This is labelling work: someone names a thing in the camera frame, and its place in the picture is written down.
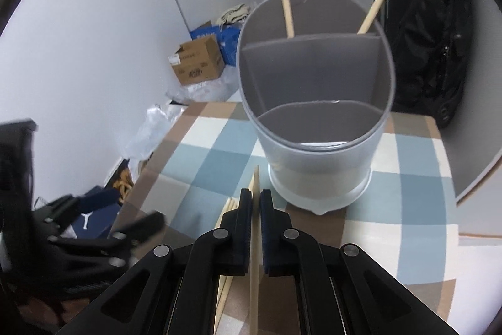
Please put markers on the blue cardboard box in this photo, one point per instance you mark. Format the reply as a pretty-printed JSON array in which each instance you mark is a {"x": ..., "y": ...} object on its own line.
[{"x": 229, "y": 40}]

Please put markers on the black backpack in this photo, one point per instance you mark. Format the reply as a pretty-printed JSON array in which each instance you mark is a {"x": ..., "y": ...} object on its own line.
[{"x": 427, "y": 25}]

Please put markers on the grey utensil holder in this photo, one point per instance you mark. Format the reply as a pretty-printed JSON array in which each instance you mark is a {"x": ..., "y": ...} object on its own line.
[{"x": 321, "y": 170}]

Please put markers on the clear plastic bag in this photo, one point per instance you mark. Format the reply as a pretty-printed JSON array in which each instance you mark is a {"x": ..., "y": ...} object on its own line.
[{"x": 157, "y": 127}]

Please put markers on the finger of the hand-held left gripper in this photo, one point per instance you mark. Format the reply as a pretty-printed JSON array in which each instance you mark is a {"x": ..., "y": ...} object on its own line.
[
  {"x": 137, "y": 227},
  {"x": 98, "y": 258}
]

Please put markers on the brown shoe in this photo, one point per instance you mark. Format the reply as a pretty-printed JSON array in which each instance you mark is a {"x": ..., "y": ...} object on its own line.
[{"x": 123, "y": 184}]

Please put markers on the navy shoe box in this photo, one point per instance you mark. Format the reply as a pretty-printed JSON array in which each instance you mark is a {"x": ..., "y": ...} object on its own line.
[{"x": 94, "y": 217}]

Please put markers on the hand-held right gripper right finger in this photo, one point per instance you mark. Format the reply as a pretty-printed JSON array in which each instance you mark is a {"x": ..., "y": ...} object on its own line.
[{"x": 270, "y": 240}]

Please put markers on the beige cloth pile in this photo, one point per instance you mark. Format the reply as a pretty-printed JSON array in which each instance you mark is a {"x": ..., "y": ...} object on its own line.
[{"x": 233, "y": 14}]

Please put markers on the brown cardboard box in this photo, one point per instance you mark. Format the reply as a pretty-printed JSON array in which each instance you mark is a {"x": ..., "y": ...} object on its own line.
[{"x": 200, "y": 62}]

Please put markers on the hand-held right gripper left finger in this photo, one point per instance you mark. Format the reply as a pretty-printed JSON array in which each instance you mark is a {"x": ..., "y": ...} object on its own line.
[{"x": 245, "y": 240}]

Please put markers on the checkered tablecloth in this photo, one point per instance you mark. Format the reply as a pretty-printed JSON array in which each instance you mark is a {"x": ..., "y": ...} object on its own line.
[{"x": 204, "y": 146}]

